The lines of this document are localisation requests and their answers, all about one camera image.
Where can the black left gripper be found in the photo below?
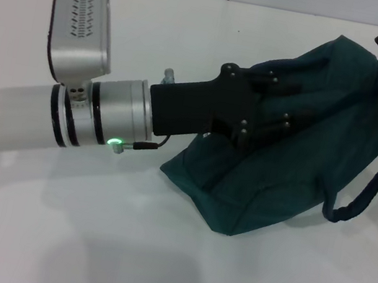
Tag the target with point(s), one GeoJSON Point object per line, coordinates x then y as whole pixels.
{"type": "Point", "coordinates": [209, 108]}

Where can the dark teal lunch bag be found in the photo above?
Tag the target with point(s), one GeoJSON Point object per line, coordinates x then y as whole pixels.
{"type": "Point", "coordinates": [276, 186]}

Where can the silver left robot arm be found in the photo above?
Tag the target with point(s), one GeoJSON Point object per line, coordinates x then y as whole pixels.
{"type": "Point", "coordinates": [70, 106]}

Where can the left gripper silver connector plug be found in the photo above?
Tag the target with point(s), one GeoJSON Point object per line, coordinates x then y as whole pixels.
{"type": "Point", "coordinates": [168, 76]}

